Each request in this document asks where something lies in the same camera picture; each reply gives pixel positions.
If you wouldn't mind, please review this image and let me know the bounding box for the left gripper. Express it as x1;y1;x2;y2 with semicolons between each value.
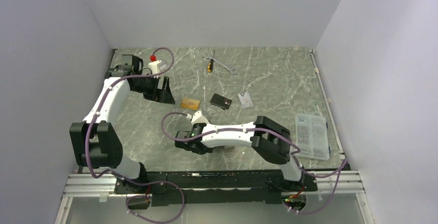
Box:
132;74;175;104

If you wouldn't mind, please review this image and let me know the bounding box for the gold credit card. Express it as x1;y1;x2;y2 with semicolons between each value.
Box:
180;98;200;111

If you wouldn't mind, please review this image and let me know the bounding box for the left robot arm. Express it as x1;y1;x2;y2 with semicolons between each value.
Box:
69;54;175;193

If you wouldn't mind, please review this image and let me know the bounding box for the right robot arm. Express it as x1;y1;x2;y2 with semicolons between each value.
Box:
173;116;305;190

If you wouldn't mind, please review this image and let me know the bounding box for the black credit card stack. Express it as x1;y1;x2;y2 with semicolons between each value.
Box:
210;93;232;110

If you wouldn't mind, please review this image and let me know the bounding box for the silver credit card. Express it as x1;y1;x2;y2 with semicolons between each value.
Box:
238;91;254;109

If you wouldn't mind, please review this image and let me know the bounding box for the yellow black screwdriver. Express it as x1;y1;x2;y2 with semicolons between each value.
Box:
207;59;214;72

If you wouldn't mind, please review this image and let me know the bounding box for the silver open-end wrench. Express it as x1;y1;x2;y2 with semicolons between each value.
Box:
204;53;239;75

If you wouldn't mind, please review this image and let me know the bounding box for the clear plastic screw box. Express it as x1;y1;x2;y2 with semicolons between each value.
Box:
295;113;330;161

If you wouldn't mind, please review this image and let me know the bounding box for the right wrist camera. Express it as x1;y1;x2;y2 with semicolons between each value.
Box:
191;110;210;124

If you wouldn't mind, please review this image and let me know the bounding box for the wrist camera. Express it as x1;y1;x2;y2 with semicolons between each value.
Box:
147;55;167;74
191;110;210;124

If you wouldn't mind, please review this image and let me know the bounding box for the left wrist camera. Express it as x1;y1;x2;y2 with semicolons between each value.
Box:
147;55;167;74

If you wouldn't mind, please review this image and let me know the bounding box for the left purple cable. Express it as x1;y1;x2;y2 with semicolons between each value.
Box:
84;47;186;224

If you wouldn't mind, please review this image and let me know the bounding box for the black base frame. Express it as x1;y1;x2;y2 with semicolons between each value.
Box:
114;169;318;206

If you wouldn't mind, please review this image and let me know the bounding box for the aluminium rail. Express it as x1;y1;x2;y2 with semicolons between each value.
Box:
63;170;365;198

